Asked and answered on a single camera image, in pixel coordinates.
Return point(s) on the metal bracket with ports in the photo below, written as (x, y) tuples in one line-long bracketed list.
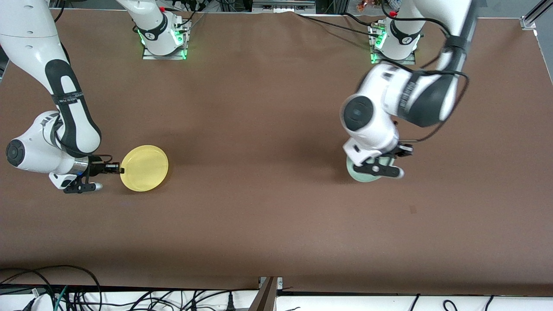
[(283, 5)]

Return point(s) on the aluminium profile strut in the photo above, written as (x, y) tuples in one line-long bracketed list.
[(265, 296)]

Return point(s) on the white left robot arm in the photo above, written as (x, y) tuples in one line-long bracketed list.
[(380, 108)]

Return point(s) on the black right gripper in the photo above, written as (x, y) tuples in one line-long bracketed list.
[(96, 167)]

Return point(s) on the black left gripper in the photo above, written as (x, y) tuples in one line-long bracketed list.
[(398, 151)]

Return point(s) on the black power plug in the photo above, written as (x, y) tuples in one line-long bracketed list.
[(230, 302)]

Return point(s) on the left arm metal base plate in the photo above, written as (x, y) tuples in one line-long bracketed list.
[(373, 56)]

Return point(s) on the yellow round plate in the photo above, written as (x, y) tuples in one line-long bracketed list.
[(144, 168)]

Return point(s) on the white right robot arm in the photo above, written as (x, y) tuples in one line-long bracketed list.
[(26, 43)]

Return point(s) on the pale green round plate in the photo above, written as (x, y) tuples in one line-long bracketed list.
[(360, 175)]

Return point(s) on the aluminium corner profile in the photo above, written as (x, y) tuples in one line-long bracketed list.
[(533, 15)]

